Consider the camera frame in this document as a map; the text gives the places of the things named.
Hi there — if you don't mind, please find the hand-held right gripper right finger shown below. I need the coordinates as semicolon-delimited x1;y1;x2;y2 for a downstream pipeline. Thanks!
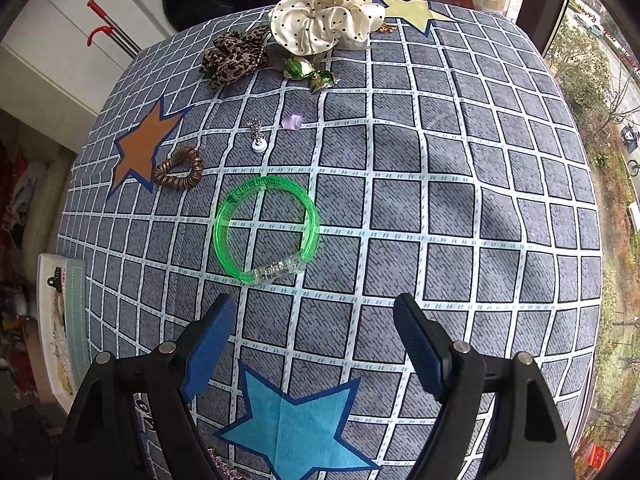
392;293;576;480

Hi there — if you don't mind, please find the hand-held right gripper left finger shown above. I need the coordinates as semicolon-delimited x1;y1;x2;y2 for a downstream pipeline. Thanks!
62;293;238;480

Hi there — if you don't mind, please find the white jewelry tray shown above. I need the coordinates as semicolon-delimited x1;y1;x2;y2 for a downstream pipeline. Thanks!
37;252;94;406

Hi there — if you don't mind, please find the green translucent bracelet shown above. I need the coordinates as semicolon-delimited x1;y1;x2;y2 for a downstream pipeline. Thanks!
213;175;321;287

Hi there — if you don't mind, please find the blue star patch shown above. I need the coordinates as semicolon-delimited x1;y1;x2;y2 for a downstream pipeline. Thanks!
212;358;381;480

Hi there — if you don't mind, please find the silver rhinestone hair clip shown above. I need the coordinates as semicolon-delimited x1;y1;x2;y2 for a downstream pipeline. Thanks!
207;447;251;480

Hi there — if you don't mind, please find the grey checked tablecloth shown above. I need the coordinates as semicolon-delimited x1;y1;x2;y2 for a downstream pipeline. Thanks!
55;2;604;480

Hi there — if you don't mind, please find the silver earring with white disc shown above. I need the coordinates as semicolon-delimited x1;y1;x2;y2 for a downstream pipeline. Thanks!
247;117;270;155

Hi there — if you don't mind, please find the orange star patch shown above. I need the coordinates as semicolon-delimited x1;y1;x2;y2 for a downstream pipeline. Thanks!
112;97;187;196

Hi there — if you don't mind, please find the red hanging lantern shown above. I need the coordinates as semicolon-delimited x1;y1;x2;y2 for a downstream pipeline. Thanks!
587;440;616;476

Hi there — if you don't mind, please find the pile of clothes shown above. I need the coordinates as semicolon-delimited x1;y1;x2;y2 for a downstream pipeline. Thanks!
0;142;52;242

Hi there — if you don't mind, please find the leopard print scrunchie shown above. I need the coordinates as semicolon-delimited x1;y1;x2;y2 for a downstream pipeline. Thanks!
201;27;271;90

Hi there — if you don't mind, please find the green leaf brooch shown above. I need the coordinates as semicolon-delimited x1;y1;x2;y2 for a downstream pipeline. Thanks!
282;55;341;95

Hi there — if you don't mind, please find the parked scooter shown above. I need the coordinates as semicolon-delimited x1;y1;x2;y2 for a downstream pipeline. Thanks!
619;122;640;154

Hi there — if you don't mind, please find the yellow star patch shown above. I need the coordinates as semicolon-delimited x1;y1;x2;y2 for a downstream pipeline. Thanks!
377;0;454;36

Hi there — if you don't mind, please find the white cabinet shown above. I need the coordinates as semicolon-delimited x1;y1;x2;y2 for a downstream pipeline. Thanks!
0;0;167;117

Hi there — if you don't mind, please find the white polka dot scrunchie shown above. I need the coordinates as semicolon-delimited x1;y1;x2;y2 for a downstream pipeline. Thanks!
268;0;387;56

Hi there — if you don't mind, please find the brown spiral hair tie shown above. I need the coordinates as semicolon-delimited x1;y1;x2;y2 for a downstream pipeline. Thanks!
151;145;205;192

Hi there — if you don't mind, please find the red handled tool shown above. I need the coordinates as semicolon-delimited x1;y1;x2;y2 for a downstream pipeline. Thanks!
87;0;144;56

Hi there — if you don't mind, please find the dark window frame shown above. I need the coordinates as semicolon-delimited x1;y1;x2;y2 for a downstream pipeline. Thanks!
515;0;576;57

